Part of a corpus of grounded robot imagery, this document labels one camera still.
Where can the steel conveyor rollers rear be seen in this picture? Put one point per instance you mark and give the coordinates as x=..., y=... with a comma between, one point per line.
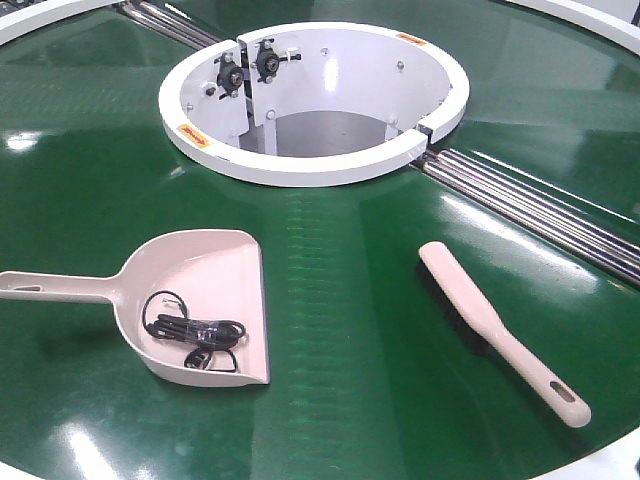
x=163, y=20

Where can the beige hand brush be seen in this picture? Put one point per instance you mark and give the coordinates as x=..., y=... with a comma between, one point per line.
x=474, y=310

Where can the steel conveyor rollers right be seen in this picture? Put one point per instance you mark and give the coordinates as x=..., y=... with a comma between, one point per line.
x=540, y=212

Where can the black bearing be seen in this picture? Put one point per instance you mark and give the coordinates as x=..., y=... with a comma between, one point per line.
x=268, y=61
x=230, y=77

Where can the steel conveyor rollers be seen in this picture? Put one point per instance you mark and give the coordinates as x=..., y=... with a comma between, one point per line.
x=540, y=212
x=163, y=20

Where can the white outer conveyor rim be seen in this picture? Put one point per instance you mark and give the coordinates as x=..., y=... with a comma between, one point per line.
x=608, y=26

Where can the orange warning sticker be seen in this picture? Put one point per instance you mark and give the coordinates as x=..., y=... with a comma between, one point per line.
x=193, y=135

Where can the black bearing left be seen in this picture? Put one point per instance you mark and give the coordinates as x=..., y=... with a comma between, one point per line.
x=230, y=77

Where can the beige plastic dustpan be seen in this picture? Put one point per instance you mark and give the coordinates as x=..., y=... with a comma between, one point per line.
x=215, y=273

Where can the black bearing right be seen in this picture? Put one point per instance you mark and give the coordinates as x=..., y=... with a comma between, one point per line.
x=268, y=61

